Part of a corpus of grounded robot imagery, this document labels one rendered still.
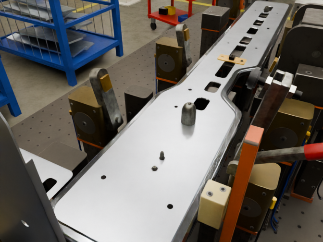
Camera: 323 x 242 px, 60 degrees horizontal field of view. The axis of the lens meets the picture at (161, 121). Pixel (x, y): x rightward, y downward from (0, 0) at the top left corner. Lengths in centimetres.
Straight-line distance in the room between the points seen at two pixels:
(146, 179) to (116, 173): 6
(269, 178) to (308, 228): 44
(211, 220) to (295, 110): 28
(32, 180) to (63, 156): 40
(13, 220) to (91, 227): 19
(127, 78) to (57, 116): 40
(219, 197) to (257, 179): 8
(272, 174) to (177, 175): 16
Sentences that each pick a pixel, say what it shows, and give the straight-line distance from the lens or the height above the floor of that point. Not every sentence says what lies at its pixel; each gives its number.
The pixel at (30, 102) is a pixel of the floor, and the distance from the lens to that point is 269.
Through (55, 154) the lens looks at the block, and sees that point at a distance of 61.
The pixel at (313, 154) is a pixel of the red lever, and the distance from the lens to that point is 42.
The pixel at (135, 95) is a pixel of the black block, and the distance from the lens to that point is 72.
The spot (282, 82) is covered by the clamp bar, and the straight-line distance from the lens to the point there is 36.
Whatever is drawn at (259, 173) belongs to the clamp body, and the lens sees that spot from 46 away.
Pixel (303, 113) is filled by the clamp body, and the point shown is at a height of 107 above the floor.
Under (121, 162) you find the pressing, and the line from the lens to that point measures 53.
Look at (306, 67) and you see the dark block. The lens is 64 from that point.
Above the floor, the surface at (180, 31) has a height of 109.
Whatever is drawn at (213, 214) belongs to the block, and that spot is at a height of 104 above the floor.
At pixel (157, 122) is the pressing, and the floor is 100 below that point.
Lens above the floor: 138
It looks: 38 degrees down
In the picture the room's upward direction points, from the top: straight up
